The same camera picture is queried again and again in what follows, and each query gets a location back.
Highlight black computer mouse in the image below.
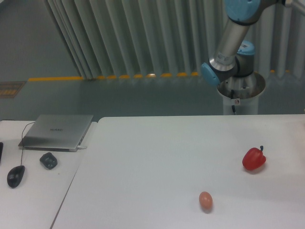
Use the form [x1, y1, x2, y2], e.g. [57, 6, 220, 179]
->
[7, 165, 25, 188]

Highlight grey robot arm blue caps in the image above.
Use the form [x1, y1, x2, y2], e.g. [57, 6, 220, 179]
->
[201, 0, 305, 86]

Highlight red bell pepper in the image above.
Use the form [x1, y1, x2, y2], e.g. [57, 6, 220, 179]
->
[242, 146, 266, 171]

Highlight white pleated curtain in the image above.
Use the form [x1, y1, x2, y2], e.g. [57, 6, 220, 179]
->
[46, 0, 305, 79]

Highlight silver closed laptop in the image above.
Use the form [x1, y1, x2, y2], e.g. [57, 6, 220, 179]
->
[19, 114, 93, 152]

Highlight brown egg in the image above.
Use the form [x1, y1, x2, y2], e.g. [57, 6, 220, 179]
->
[199, 191, 213, 210]

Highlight black open earbuds case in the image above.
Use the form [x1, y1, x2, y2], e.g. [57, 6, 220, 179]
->
[40, 152, 58, 170]

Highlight black keyboard edge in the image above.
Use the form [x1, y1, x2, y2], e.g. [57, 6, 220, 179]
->
[0, 142, 4, 163]

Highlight black cable on pedestal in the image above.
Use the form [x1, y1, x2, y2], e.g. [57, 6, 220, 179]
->
[230, 89, 238, 116]

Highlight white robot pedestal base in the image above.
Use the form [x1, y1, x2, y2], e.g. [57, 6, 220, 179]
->
[217, 72, 266, 115]

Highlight black mouse cable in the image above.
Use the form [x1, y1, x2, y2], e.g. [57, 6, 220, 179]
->
[20, 121, 36, 167]

